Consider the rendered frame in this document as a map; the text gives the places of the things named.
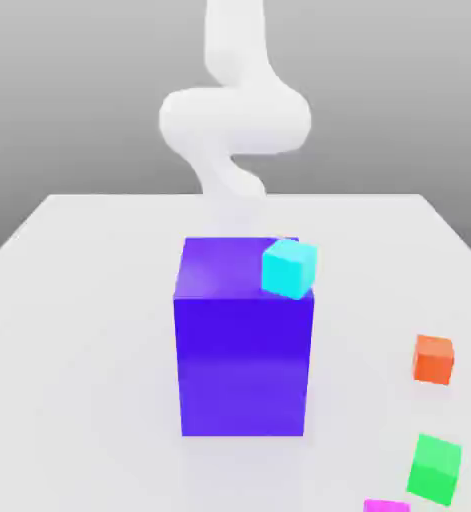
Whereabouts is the small cyan cube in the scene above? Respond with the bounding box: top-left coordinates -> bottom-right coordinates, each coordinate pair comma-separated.
260,238 -> 319,301

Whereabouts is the small orange cube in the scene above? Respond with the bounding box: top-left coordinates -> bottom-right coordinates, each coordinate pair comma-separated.
412,334 -> 456,387

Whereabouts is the small magenta cube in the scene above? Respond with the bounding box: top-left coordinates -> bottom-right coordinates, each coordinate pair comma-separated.
362,498 -> 412,512

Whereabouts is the small green cube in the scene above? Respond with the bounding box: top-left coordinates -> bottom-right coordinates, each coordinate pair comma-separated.
405,433 -> 463,508

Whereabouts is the large purple box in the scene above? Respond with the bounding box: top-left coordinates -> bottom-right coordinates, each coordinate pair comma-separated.
172,236 -> 315,438

